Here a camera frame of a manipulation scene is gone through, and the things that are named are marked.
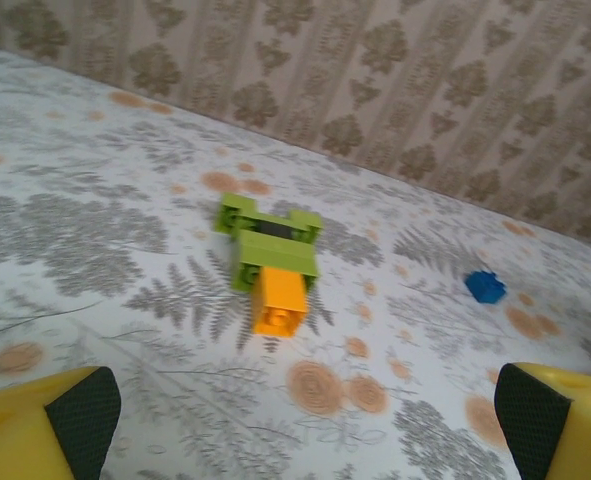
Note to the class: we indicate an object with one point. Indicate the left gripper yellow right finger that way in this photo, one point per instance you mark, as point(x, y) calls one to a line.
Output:
point(570, 430)

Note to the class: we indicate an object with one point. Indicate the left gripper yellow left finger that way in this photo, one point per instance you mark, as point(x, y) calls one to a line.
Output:
point(20, 435)

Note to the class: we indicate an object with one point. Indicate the small orange lego brick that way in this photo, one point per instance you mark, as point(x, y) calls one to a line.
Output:
point(280, 295)

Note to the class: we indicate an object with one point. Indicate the long lime green lego brick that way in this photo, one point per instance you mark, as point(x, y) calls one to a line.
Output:
point(275, 252)

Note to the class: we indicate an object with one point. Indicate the small lime green lego brick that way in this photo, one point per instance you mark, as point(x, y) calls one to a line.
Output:
point(307, 220)
point(235, 205)

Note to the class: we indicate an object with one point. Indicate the small blue lego brick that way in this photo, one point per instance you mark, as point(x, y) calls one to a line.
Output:
point(485, 287)

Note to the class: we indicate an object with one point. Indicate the floral patterned table cover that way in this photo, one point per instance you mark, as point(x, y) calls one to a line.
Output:
point(75, 250)

